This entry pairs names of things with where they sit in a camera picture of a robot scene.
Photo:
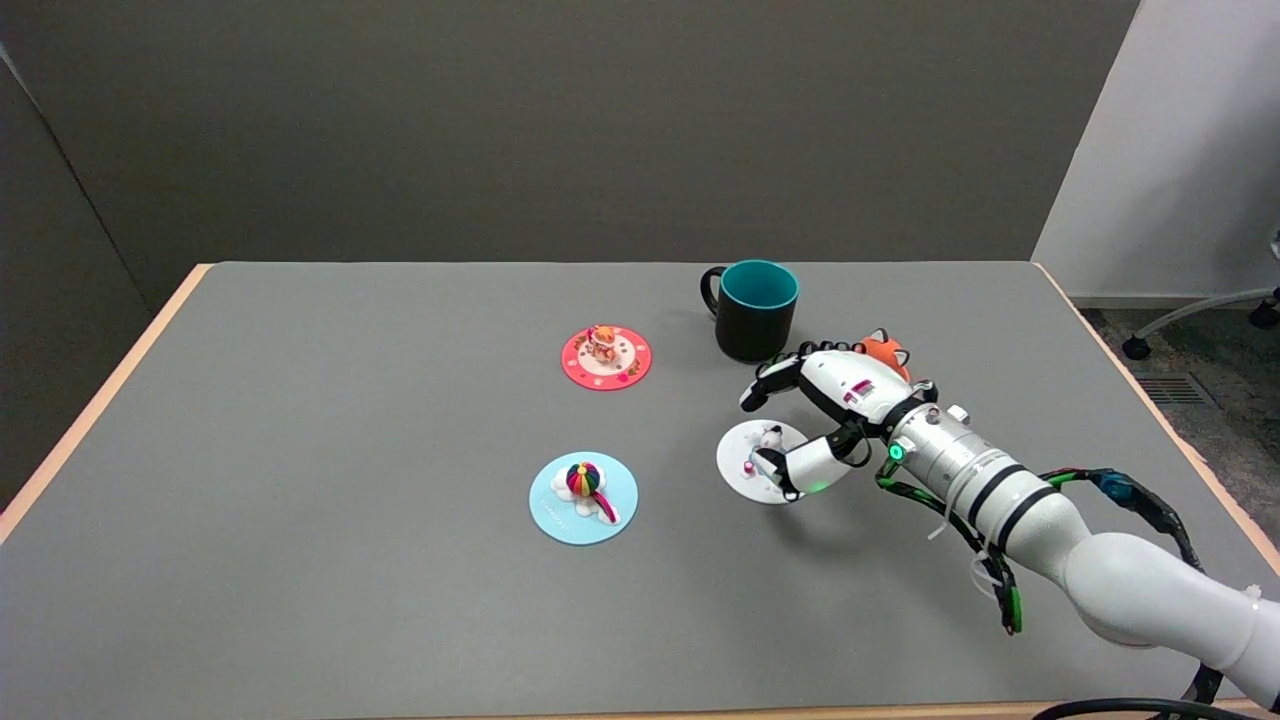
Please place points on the orange fox cup lid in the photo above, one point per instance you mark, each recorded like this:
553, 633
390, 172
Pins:
885, 350

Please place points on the white cup lid with figurine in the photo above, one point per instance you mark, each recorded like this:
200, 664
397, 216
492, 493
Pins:
735, 455

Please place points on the pink cup lid with figurine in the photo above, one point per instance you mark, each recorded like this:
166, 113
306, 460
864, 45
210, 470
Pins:
585, 370

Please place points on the office chair base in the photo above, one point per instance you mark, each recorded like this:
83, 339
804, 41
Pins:
1200, 306

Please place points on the light blue rainbow cup lid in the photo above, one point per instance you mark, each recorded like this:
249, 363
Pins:
560, 510

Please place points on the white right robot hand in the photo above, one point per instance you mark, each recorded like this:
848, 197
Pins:
850, 385

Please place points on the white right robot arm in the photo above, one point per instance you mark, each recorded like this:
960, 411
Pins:
1000, 490

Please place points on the floor vent grille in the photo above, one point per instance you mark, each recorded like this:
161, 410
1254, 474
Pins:
1175, 391

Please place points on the black mug teal inside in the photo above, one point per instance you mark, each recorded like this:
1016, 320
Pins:
755, 325

